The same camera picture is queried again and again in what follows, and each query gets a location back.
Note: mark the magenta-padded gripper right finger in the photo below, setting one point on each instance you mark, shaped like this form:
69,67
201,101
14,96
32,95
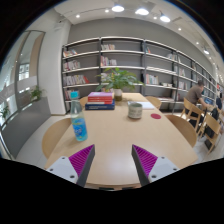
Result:
155,166

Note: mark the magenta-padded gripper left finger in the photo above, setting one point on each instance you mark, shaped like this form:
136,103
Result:
71,166

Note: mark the clear blue-capped drink bottle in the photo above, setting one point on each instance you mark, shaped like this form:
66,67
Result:
79,126

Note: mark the curved-back wooden table chair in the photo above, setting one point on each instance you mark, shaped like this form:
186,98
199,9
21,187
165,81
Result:
183,128
83,101
53,135
154,101

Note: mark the grey-green patterned ceramic mug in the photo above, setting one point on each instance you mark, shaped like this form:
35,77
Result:
135,110

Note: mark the dark blue thick book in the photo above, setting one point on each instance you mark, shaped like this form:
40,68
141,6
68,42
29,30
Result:
99,106

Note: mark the slatted wooden chair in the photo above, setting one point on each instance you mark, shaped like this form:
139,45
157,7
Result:
212,124
187,107

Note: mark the red hardcover book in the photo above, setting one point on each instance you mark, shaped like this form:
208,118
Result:
100,100

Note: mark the pink hardcover book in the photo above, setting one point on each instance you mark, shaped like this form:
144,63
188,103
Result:
100,94

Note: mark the green window potted plant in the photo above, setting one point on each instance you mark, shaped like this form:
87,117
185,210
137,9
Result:
4,111
36,93

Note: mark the person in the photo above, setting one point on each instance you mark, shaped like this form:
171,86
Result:
194,95

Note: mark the green potted table plant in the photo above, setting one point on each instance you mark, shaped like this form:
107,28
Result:
117,80

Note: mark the round ceiling lights group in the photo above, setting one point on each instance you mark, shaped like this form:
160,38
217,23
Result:
118,8

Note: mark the grey wall shelf unit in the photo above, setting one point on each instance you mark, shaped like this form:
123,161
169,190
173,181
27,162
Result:
126,60

